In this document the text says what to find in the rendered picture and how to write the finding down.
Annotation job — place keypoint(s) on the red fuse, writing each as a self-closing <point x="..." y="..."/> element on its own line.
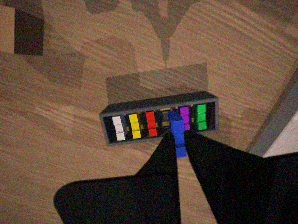
<point x="151" y="123"/>

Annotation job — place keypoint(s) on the blue fuse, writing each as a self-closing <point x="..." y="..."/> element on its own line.
<point x="176" y="124"/>

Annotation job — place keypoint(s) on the purple fuse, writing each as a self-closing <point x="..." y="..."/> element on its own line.
<point x="184" y="113"/>

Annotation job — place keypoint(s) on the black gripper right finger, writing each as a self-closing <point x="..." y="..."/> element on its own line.
<point x="241" y="187"/>

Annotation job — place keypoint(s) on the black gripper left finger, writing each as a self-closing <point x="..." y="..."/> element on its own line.
<point x="151" y="196"/>

